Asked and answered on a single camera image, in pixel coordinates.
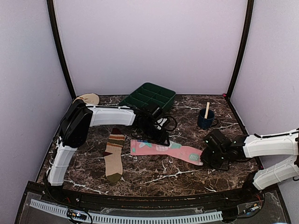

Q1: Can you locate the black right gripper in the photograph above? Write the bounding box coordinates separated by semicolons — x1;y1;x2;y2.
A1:
200;146;228;170

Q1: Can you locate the right black frame post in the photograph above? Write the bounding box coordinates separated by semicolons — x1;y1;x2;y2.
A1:
226;0;254;101

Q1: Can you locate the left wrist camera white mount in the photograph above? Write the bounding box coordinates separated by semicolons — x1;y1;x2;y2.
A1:
157;118;167;129

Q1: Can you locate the left black frame post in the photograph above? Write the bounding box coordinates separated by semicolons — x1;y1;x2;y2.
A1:
46;0;77;99

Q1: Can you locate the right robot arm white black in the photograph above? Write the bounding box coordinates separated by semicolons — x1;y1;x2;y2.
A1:
200;129;299;203

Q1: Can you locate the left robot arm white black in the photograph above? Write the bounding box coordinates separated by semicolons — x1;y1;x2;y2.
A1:
44;99;170;203

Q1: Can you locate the dark blue mug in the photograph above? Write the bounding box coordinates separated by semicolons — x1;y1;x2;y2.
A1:
197;108;219;130

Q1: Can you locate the round beige floral coaster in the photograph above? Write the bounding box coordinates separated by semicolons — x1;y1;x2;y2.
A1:
73;93;100;105

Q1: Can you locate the wooden stick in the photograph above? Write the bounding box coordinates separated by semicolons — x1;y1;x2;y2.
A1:
204;102;210;119

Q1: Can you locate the small circuit board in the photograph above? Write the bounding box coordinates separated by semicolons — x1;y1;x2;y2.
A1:
67;210;87;220

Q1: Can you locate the white slotted cable duct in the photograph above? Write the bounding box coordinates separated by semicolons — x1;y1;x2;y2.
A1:
29;199;223;224

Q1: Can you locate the beige striped sock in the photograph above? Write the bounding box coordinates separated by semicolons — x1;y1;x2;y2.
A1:
102;128;125;183

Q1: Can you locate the black front rail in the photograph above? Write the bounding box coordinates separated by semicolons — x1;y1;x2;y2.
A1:
50;187;243;210

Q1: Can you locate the black frame post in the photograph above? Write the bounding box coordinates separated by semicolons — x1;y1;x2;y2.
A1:
226;0;254;101
46;0;77;99

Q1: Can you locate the pink patterned sock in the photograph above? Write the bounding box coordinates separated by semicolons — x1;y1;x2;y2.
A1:
130;140;203;166

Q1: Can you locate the green compartment tray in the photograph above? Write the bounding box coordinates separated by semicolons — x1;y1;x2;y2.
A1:
119;83;176;112

